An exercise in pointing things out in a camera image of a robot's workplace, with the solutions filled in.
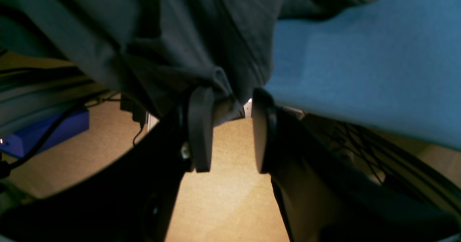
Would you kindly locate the blue table cloth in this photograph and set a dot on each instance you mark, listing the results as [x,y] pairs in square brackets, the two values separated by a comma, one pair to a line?
[393,65]

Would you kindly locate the grey T-shirt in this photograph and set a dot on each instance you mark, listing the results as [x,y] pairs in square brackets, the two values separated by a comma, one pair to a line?
[153,50]

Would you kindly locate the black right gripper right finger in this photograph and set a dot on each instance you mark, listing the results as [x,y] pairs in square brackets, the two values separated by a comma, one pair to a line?
[265,128]

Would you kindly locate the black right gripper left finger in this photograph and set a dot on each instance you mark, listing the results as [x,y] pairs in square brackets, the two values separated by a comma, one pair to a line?
[201,127]

